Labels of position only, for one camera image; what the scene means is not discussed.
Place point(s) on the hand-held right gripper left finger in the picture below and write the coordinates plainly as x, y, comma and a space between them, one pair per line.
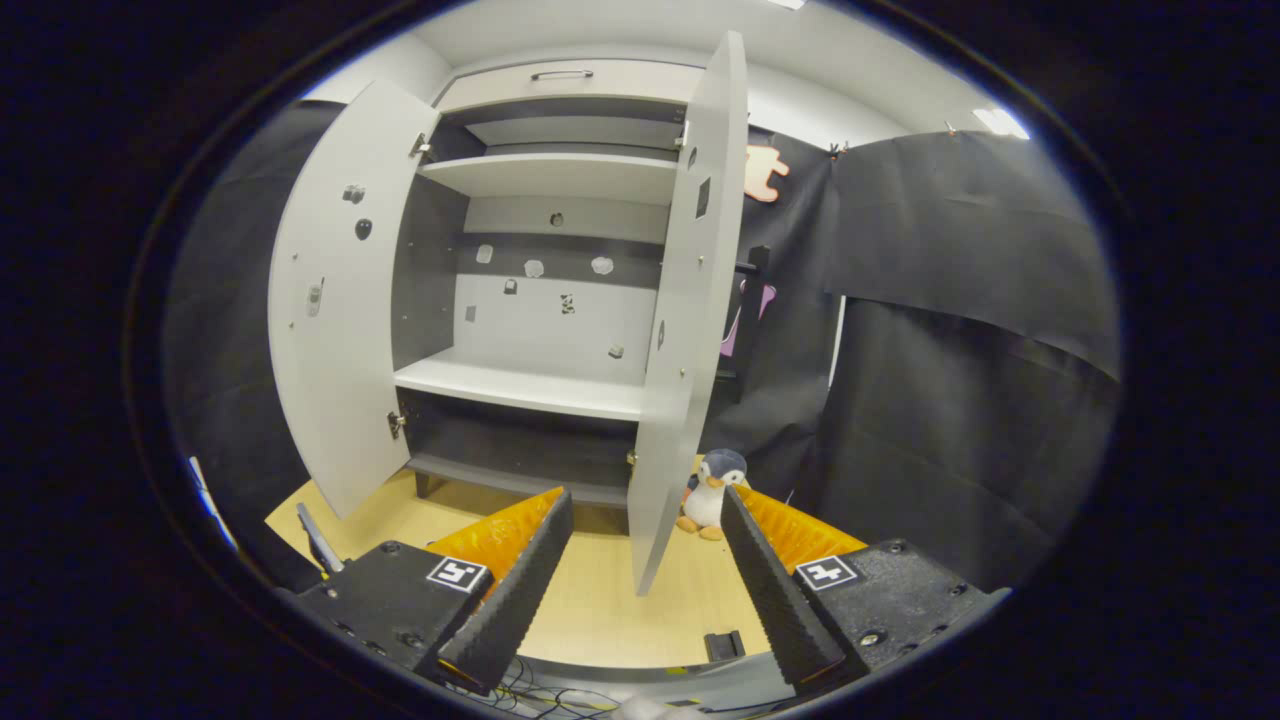
515, 600

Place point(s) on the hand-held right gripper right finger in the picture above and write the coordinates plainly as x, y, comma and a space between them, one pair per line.
775, 600

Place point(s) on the white cabinet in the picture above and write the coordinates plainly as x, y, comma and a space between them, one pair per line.
520, 385

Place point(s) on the white cabinet door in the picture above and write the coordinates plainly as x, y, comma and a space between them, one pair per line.
340, 350
680, 400

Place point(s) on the white cabinet drawer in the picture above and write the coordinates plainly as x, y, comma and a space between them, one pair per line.
480, 92

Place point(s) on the small black box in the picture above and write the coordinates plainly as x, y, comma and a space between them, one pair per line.
725, 646

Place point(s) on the penguin plush toy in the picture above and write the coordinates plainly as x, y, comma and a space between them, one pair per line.
710, 500

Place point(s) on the computer monitor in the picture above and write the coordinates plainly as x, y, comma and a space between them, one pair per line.
206, 495

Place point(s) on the black backdrop cloth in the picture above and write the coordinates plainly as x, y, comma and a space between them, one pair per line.
950, 300
220, 380

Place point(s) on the double ceiling light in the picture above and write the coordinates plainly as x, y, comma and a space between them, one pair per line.
1000, 123

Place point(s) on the long ceiling light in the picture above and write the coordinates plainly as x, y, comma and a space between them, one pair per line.
786, 3

